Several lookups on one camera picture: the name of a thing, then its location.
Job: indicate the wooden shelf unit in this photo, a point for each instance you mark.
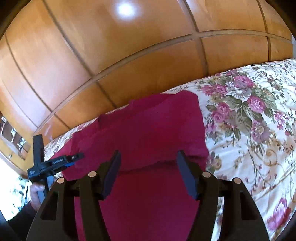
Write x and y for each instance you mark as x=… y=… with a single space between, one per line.
x=14 y=148

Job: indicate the wooden wardrobe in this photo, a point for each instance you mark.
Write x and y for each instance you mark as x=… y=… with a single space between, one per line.
x=66 y=62

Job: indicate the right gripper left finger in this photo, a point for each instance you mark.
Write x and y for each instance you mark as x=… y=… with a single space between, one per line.
x=95 y=187

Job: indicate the person's left hand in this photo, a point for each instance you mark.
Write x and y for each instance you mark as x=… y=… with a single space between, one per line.
x=35 y=188

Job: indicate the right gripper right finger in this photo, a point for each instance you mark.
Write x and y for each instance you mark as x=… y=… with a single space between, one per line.
x=203 y=187

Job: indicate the magenta red garment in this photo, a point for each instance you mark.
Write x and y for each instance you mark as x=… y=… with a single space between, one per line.
x=149 y=200

